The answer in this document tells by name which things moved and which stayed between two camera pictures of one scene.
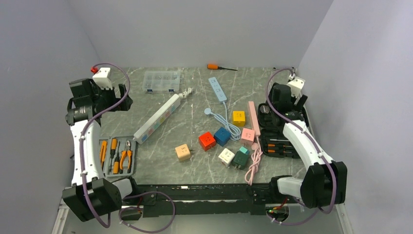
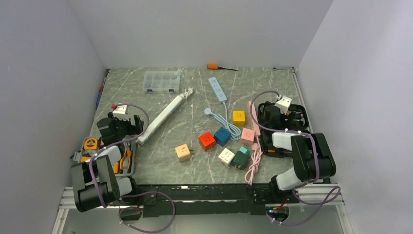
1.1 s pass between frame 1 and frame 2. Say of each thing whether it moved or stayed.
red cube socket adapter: stayed
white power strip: moved
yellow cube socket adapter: stayed
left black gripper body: moved
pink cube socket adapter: stayed
